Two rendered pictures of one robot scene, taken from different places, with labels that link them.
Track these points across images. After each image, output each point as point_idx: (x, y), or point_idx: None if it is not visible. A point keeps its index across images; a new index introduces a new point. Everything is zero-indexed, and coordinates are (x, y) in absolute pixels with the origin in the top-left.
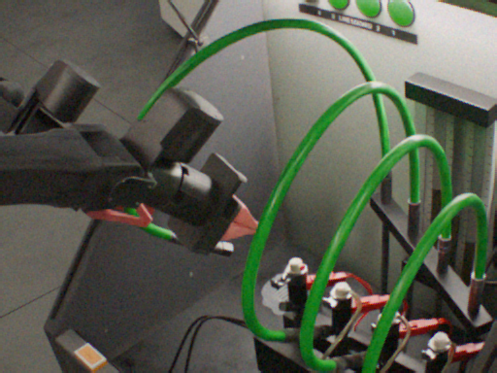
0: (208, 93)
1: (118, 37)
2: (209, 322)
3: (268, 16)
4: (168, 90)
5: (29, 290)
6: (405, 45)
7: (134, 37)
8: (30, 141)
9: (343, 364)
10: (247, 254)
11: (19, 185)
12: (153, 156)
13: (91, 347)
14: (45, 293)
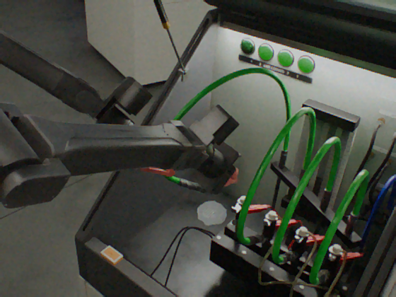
0: (183, 101)
1: (60, 49)
2: (168, 229)
3: (217, 60)
4: (216, 106)
5: (6, 208)
6: (303, 83)
7: (70, 51)
8: (159, 130)
9: (286, 259)
10: (186, 189)
11: (155, 156)
12: (208, 141)
13: (112, 248)
14: (18, 209)
